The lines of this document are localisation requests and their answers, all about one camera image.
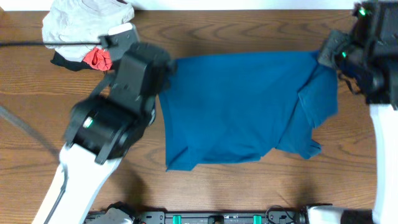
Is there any teal blue t-shirt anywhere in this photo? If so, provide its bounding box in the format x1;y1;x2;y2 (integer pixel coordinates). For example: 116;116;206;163
159;52;338;171

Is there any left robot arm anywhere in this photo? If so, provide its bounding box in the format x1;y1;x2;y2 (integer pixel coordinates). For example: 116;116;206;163
34;42;176;223

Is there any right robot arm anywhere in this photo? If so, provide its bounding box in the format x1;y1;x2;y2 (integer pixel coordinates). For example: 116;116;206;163
297;1;397;223

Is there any red-orange garment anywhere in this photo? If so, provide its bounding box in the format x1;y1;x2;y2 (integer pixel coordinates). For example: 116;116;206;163
83;47;113;71

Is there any beige crumpled garment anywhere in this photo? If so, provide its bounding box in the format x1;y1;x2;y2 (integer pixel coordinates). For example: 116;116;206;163
42;0;134;62

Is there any black garment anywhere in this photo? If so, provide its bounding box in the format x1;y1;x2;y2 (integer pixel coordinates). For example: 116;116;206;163
50;52;94;72

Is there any black mounting rail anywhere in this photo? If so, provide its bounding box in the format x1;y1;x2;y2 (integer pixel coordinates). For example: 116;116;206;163
133;208;306;224

